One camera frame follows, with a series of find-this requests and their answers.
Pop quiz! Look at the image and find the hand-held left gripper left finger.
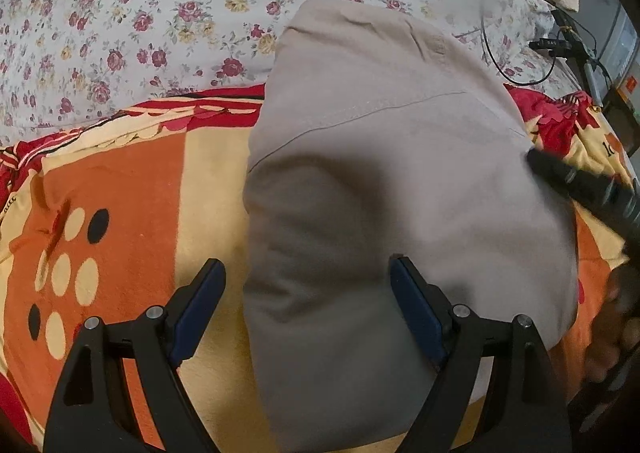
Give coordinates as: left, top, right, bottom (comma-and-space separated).
42, 258, 227, 453

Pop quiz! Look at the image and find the person's right hand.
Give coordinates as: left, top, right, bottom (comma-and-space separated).
587, 265, 640, 384

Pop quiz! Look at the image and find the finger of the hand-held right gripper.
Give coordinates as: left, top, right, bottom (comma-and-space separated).
526, 148, 640, 240

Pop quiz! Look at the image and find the red orange printed blanket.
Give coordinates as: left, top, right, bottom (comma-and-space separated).
0, 82, 640, 453

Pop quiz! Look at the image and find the thin dark cable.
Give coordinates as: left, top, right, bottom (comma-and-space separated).
479, 0, 602, 87

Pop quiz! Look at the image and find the black clamp device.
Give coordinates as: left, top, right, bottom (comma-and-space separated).
528, 8, 602, 60

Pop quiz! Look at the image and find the dark box with orange label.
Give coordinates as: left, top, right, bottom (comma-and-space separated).
599, 72, 640, 157

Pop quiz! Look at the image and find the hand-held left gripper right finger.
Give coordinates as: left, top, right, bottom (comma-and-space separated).
389, 255, 573, 453

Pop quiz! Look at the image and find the floral bedsheet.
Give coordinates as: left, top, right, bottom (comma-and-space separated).
0, 0, 597, 150

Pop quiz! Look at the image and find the grey metal pole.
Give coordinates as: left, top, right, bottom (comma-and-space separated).
581, 57, 619, 108

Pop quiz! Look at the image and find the beige garment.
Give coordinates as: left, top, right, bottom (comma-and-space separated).
242, 0, 582, 453

